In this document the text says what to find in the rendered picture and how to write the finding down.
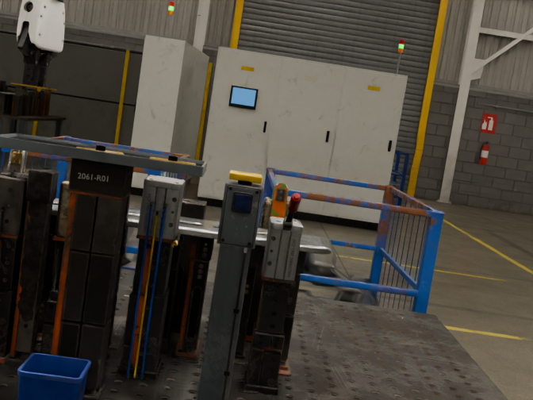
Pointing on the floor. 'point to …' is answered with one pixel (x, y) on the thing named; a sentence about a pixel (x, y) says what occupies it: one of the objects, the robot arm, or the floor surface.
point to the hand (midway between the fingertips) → (35, 75)
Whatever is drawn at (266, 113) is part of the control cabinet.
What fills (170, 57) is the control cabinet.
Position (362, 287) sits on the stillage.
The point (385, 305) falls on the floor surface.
